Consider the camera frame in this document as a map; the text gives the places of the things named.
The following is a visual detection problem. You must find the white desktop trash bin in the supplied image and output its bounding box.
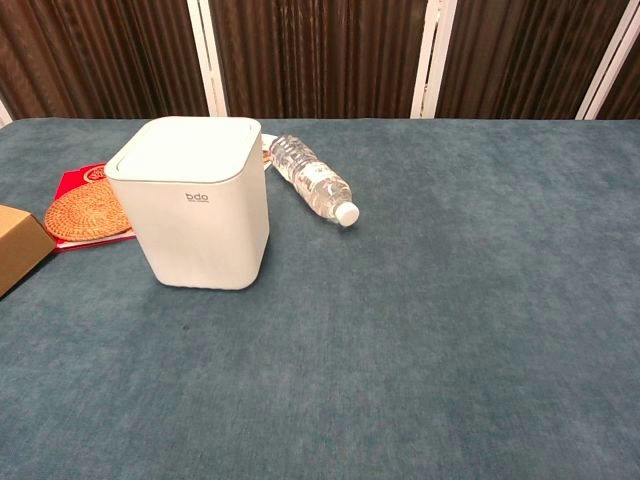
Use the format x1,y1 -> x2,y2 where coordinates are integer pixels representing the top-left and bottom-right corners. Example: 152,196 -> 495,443
103,116 -> 272,292

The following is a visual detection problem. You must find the clear plastic water bottle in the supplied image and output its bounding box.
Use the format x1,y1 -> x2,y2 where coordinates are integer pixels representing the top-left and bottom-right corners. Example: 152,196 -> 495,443
268,133 -> 361,227

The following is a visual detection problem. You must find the blue-grey table cloth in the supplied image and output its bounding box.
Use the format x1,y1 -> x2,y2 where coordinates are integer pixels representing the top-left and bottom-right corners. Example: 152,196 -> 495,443
0,117 -> 640,480

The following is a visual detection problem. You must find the brown folding screen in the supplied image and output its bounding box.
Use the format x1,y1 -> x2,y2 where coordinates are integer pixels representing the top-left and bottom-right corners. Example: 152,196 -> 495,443
0,0 -> 640,121

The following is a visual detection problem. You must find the round woven rattan coaster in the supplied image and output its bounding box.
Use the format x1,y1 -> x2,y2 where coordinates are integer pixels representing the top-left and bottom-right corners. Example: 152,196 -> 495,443
44,179 -> 134,243

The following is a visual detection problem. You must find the red paper booklet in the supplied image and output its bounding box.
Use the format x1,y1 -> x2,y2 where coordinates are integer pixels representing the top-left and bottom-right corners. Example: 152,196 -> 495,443
50,160 -> 138,250

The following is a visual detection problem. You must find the brown cardboard box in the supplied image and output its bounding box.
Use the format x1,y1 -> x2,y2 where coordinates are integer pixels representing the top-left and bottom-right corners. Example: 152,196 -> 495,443
0,202 -> 56,300

